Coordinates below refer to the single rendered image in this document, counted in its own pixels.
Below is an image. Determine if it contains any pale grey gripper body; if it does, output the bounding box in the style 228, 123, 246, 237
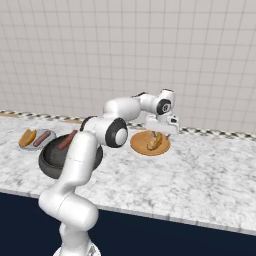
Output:
144, 114, 180, 136

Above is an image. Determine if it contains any orange round plate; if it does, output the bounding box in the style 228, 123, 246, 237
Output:
129, 130, 172, 157

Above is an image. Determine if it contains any reddish brown sausage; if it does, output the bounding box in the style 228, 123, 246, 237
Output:
57, 129, 79, 151
32, 130, 52, 148

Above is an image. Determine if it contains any dark grey bowl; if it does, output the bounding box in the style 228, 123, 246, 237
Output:
37, 132, 105, 180

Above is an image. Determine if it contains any grey round plate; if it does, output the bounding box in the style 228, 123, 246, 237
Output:
17, 128, 58, 151

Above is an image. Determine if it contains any dark blue counter cabinet front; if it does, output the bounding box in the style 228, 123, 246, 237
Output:
0, 191, 256, 256

